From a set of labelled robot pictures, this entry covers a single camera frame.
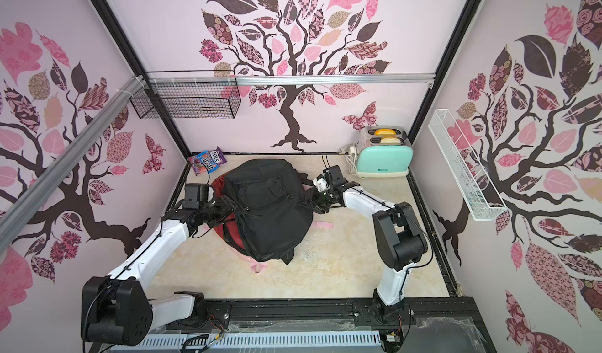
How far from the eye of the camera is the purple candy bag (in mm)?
1155

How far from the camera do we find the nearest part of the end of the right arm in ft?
2.29

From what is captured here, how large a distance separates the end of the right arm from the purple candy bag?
0.61 metres
